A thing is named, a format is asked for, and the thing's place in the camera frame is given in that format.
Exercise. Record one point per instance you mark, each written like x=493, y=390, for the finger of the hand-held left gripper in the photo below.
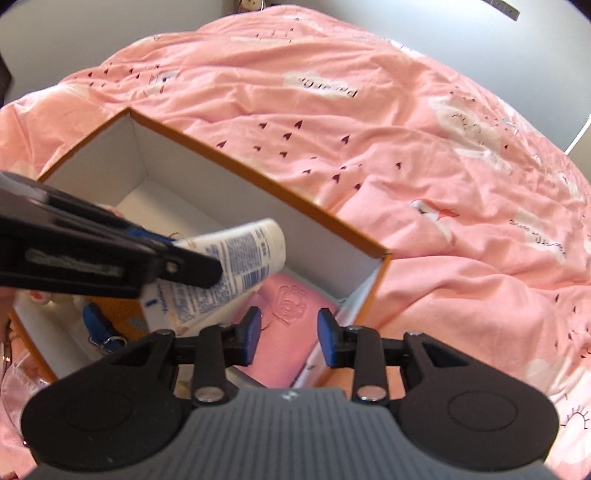
x=147, y=236
x=194, y=270

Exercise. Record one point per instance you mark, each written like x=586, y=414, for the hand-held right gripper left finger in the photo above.
x=250, y=337

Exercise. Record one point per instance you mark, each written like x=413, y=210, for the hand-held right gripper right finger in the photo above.
x=327, y=337

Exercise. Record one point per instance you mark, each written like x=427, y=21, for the pink wallet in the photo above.
x=286, y=332

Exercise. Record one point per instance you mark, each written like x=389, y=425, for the white lotion tube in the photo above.
x=249, y=249

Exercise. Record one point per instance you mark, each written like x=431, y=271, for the orange cardboard box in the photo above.
x=258, y=194

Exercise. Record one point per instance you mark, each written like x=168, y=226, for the pink printed duvet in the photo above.
x=369, y=115

